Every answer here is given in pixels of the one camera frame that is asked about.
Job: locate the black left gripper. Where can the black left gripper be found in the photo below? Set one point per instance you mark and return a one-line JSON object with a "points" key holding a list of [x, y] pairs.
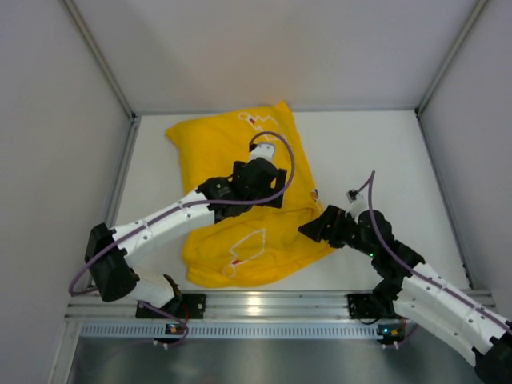
{"points": [[278, 188]]}

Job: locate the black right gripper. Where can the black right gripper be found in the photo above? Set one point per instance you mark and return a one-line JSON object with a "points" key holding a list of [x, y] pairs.
{"points": [[334, 223]]}

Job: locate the yellow Pikachu pillowcase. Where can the yellow Pikachu pillowcase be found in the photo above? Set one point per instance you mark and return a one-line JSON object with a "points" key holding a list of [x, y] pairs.
{"points": [[262, 245]]}

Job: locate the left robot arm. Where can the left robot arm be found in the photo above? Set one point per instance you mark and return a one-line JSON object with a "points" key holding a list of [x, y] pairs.
{"points": [[113, 255]]}

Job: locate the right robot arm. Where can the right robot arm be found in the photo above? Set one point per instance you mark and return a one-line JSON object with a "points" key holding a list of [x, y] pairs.
{"points": [[411, 288]]}

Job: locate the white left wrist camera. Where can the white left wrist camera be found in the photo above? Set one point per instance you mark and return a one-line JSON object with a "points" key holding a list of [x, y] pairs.
{"points": [[264, 150]]}

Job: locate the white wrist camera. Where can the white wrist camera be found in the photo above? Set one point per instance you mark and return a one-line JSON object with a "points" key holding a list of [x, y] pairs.
{"points": [[357, 203], [264, 150]]}

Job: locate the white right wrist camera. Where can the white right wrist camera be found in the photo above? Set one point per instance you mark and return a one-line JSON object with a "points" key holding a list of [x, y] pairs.
{"points": [[357, 203]]}

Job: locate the aluminium mounting rail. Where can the aluminium mounting rail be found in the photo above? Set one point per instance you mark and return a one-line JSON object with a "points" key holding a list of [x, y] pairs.
{"points": [[225, 306]]}

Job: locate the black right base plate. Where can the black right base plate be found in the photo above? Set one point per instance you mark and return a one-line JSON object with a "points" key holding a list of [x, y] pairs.
{"points": [[362, 307]]}

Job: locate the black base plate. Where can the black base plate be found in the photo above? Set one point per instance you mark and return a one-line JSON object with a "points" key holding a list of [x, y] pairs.
{"points": [[186, 307], [362, 307]]}

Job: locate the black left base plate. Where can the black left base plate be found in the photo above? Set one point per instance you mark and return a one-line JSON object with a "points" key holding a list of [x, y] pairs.
{"points": [[186, 307]]}

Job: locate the right aluminium frame post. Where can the right aluminium frame post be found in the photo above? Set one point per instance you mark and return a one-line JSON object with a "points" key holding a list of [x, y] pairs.
{"points": [[477, 11]]}

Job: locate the aluminium frame post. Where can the aluminium frame post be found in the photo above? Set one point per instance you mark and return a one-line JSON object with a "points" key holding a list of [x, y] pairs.
{"points": [[91, 44], [477, 11]]}

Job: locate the white slotted cable duct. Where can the white slotted cable duct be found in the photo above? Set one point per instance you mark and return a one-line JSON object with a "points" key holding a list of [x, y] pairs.
{"points": [[218, 330]]}

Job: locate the left aluminium frame post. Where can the left aluminium frame post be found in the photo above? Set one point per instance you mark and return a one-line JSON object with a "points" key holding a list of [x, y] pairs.
{"points": [[91, 44]]}

